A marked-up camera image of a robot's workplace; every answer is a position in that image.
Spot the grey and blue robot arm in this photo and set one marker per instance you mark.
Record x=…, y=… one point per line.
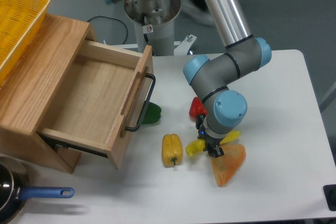
x=209, y=78

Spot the yellow banana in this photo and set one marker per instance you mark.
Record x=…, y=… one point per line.
x=199, y=144

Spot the wooden drawer cabinet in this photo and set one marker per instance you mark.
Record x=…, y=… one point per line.
x=31, y=86

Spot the blue handled frying pan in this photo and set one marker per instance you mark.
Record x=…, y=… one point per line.
x=16, y=189

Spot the open wooden drawer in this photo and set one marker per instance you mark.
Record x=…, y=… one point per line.
x=100, y=101

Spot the orange triangular toast slice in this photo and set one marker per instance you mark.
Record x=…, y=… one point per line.
x=226, y=166

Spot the green bell pepper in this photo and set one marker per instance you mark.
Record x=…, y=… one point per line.
x=152, y=114

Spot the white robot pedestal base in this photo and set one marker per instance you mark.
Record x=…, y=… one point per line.
x=154, y=26

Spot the yellow plastic basket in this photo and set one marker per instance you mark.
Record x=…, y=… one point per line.
x=20, y=22

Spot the yellow bell pepper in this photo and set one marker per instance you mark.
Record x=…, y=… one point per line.
x=172, y=150

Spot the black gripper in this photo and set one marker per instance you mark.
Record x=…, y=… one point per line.
x=212, y=139

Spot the black table edge fixture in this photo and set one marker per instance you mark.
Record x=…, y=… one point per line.
x=330, y=196

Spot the red bell pepper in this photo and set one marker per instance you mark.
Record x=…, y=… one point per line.
x=196, y=108

